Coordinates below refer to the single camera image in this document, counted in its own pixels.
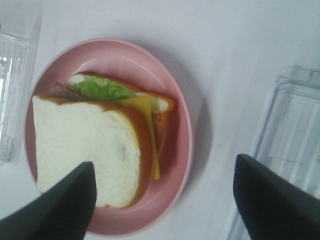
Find green lettuce leaf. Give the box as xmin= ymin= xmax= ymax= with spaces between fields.
xmin=65 ymin=74 xmax=135 ymax=101

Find bread slice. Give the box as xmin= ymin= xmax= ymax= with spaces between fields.
xmin=65 ymin=71 xmax=176 ymax=141
xmin=32 ymin=95 xmax=153 ymax=209

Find pink round plate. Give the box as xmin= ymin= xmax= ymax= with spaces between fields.
xmin=33 ymin=38 xmax=194 ymax=237

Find right clear plastic tray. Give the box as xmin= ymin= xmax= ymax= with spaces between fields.
xmin=226 ymin=65 xmax=320 ymax=240

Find bacon strip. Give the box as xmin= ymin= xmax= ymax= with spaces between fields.
xmin=151 ymin=112 xmax=169 ymax=153
xmin=49 ymin=83 xmax=86 ymax=102

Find left clear plastic tray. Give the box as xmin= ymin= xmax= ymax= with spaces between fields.
xmin=0 ymin=30 xmax=31 ymax=165

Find clear plastic tray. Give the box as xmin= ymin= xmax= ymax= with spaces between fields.
xmin=226 ymin=65 xmax=320 ymax=240
xmin=0 ymin=30 xmax=31 ymax=165

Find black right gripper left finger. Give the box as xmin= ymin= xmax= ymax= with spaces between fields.
xmin=0 ymin=162 xmax=97 ymax=240

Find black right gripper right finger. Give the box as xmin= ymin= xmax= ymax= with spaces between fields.
xmin=233 ymin=154 xmax=320 ymax=240

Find yellow cheese slice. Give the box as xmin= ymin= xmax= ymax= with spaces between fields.
xmin=116 ymin=95 xmax=161 ymax=180

